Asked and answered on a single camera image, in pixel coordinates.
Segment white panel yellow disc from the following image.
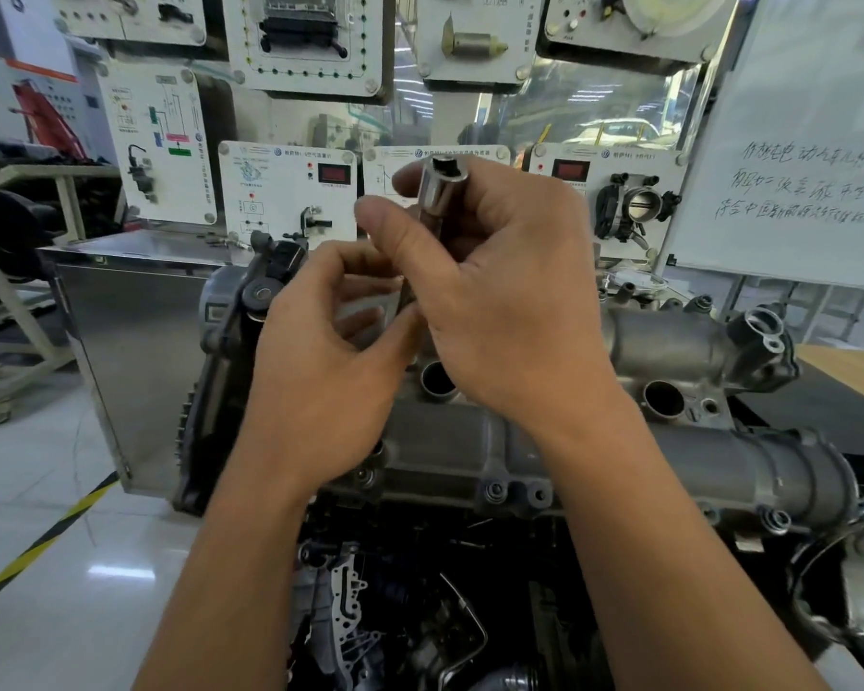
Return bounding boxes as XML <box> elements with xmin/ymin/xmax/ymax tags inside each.
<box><xmin>543</xmin><ymin>0</ymin><xmax>739</xmax><ymax>65</ymax></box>

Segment person's right hand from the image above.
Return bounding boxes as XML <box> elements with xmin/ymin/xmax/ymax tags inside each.
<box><xmin>354</xmin><ymin>154</ymin><xmax>624</xmax><ymax>441</ymax></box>

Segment dark grey intake pipe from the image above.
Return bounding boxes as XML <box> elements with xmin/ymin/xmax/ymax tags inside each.
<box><xmin>468</xmin><ymin>665</ymin><xmax>541</xmax><ymax>691</ymax></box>

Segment large whiteboard on stand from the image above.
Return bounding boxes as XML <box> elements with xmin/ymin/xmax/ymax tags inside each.
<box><xmin>651</xmin><ymin>0</ymin><xmax>864</xmax><ymax>339</ymax></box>

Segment engine on beige stand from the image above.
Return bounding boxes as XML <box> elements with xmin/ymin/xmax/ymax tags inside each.
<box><xmin>0</xmin><ymin>164</ymin><xmax>124</xmax><ymax>425</ymax></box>

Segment white panel curve graph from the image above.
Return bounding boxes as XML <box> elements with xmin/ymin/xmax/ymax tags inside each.
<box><xmin>362</xmin><ymin>144</ymin><xmax>513</xmax><ymax>209</ymax></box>

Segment white panel green red labels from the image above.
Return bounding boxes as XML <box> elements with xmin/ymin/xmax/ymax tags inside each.
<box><xmin>97</xmin><ymin>63</ymin><xmax>219</xmax><ymax>226</ymax></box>

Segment grey wall cabinet orange strip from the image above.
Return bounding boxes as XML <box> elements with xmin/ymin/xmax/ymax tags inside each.
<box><xmin>3</xmin><ymin>57</ymin><xmax>113</xmax><ymax>163</ymax></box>

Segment silver socket extension bar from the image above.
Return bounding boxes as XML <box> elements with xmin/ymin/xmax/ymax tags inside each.
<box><xmin>401</xmin><ymin>154</ymin><xmax>470</xmax><ymax>314</ymax></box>

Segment person's left hand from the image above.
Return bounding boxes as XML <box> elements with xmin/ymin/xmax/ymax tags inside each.
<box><xmin>231</xmin><ymin>240</ymin><xmax>426</xmax><ymax>497</ymax></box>

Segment white panel throttle body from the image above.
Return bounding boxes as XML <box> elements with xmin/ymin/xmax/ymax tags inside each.
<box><xmin>529</xmin><ymin>141</ymin><xmax>689</xmax><ymax>264</ymax></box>

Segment black engine on trolley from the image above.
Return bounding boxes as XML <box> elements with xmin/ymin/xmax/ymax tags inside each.
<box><xmin>0</xmin><ymin>139</ymin><xmax>124</xmax><ymax>281</ymax></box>

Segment grey metal engine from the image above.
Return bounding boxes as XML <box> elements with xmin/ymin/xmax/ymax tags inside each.
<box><xmin>172</xmin><ymin>229</ymin><xmax>862</xmax><ymax>548</ymax></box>

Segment white sensor training panel board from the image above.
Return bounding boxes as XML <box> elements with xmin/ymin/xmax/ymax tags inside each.
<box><xmin>39</xmin><ymin>0</ymin><xmax>757</xmax><ymax>497</ymax></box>

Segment white panel control module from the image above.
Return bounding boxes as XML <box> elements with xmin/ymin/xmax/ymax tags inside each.
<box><xmin>221</xmin><ymin>0</ymin><xmax>383</xmax><ymax>100</ymax></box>

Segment yellow blue disc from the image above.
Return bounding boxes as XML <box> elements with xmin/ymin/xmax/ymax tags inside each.
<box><xmin>622</xmin><ymin>0</ymin><xmax>732</xmax><ymax>36</ymax></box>

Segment red hoist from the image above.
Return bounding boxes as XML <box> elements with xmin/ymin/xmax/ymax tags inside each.
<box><xmin>11</xmin><ymin>78</ymin><xmax>91</xmax><ymax>163</ymax></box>

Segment white panel brass filter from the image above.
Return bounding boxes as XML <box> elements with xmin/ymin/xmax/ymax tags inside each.
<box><xmin>415</xmin><ymin>0</ymin><xmax>538</xmax><ymax>85</ymax></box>

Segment black throttle body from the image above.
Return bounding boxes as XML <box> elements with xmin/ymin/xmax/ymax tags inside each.
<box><xmin>593</xmin><ymin>172</ymin><xmax>684</xmax><ymax>251</ymax></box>

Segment white panel black lever sensor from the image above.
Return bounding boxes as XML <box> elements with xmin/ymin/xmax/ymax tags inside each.
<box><xmin>218</xmin><ymin>141</ymin><xmax>358</xmax><ymax>250</ymax></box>

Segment clear cased control module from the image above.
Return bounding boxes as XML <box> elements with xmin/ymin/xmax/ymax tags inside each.
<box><xmin>258</xmin><ymin>0</ymin><xmax>350</xmax><ymax>59</ymax></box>

